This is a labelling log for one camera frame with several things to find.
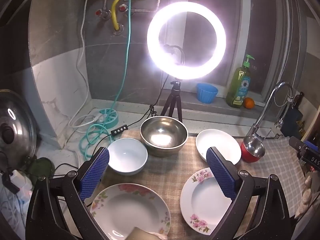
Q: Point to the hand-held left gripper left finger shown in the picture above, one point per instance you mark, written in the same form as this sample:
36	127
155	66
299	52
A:
96	171

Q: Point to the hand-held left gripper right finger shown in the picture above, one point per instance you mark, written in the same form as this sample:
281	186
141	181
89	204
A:
221	175

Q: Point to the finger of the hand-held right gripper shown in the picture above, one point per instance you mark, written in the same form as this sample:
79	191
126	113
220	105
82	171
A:
298	146
313	147

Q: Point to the plain white deep plate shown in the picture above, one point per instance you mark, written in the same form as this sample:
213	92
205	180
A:
220	142

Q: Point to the white floral plate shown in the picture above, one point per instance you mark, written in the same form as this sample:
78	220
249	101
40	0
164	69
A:
130	210
203	202

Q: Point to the pale blue ceramic bowl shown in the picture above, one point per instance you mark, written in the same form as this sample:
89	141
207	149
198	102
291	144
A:
127	155

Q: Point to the small red steel pot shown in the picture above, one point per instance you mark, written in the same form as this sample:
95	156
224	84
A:
252	151

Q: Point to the large stainless steel bowl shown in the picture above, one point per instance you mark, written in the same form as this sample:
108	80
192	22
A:
163	135

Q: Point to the dark knife block with knives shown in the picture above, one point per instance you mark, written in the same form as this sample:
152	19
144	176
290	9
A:
292	121

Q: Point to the beige plush toy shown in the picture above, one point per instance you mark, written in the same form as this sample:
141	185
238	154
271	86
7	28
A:
306	195

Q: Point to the chrome kitchen faucet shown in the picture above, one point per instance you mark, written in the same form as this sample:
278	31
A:
265	110

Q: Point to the plaid table cloth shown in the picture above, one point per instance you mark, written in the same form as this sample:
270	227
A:
170	170

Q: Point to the dark green object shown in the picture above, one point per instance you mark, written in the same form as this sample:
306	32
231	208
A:
43	167

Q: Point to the orange fruit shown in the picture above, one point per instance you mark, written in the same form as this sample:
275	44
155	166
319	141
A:
249	103

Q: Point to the beige block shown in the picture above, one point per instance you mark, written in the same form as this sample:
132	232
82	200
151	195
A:
140	233

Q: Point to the white charger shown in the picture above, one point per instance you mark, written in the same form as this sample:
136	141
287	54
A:
18	181

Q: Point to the blue ribbed cup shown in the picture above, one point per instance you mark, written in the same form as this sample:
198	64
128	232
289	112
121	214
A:
207	93

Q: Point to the green dish soap bottle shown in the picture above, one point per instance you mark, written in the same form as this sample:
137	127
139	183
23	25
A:
238	85

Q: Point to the steel pot lid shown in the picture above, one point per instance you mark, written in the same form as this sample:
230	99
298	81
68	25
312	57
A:
15	120

